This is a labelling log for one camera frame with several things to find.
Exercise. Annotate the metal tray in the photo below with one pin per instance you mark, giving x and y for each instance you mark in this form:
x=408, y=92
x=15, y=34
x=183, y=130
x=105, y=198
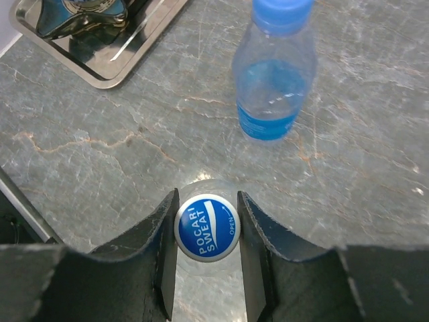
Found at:
x=105, y=55

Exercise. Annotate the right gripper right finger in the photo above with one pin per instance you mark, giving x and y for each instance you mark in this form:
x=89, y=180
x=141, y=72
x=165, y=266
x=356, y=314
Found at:
x=287, y=278

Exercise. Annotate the blue white Pocari cap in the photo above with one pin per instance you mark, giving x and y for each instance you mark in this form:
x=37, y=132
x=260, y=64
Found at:
x=207, y=228

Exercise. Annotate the black base bar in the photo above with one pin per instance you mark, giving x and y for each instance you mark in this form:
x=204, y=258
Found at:
x=21, y=222

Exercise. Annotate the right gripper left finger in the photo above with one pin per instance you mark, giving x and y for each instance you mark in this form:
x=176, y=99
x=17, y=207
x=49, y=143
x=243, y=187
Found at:
x=130, y=278

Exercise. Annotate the blue label bottle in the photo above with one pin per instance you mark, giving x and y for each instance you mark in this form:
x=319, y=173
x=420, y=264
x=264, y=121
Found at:
x=274, y=68

